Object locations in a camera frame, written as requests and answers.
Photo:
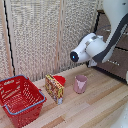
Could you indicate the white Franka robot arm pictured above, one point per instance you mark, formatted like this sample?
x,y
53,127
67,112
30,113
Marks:
x,y
100,43

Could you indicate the colourful food carton box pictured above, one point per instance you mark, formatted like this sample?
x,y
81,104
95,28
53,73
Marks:
x,y
54,88

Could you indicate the pink plastic cup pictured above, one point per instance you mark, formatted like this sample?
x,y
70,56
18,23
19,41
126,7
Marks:
x,y
80,84

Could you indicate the dark brown drawer cabinet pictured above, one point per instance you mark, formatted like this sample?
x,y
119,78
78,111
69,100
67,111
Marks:
x,y
116,68

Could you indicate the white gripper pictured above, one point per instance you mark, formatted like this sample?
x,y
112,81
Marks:
x,y
92,63

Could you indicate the red bowl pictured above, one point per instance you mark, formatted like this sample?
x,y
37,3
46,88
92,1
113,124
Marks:
x,y
60,80

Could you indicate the red plastic shopping basket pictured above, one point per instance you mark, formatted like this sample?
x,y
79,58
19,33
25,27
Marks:
x,y
20,100

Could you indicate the beige woven folding screen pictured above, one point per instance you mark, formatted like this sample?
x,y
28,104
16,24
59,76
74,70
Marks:
x,y
33,36

